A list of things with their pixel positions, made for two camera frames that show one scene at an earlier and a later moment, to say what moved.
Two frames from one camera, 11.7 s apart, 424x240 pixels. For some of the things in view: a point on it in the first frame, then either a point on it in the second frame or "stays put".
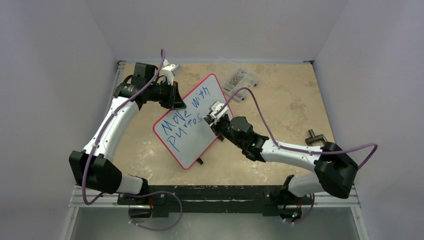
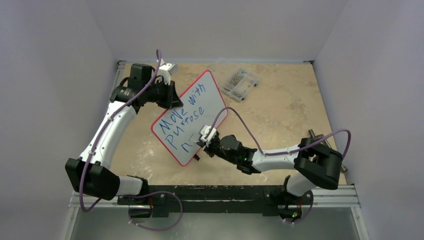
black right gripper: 214,123 to 209,145
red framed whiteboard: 185,132 stays put
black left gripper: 173,94 stays put
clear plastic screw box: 241,78 stays put
